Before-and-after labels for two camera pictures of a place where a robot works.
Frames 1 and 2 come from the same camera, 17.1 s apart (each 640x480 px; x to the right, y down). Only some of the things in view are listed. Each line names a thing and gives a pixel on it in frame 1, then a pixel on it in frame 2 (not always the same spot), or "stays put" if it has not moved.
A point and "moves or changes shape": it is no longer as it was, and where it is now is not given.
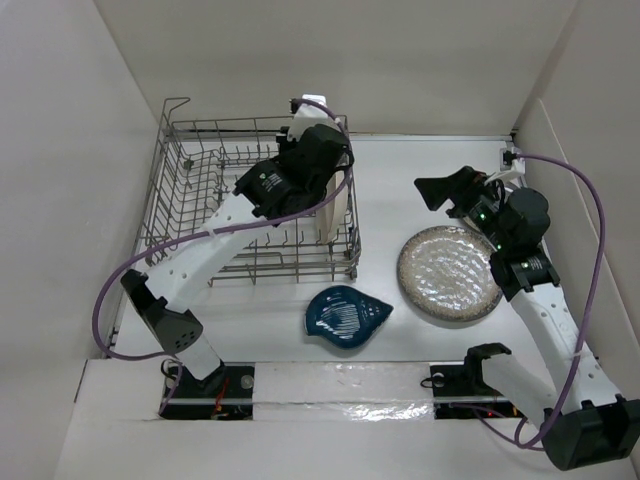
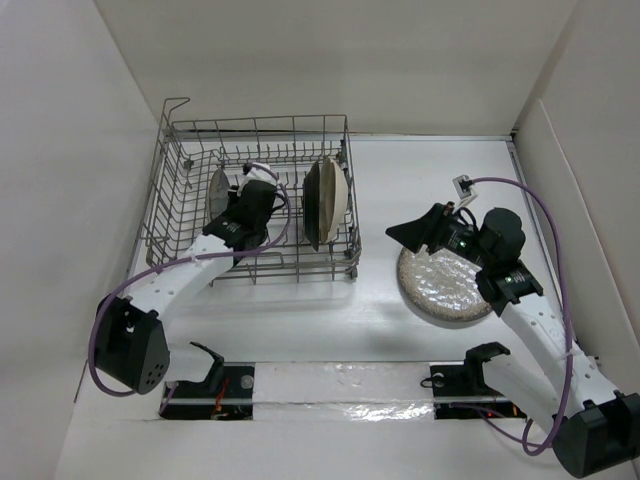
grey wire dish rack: (199, 167) stays put
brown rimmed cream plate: (322, 217) moves or changes shape
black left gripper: (283, 146) → (234, 201)
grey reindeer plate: (507, 194) → (219, 195)
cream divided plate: (335, 213) stays put
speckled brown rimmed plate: (444, 272) stays put
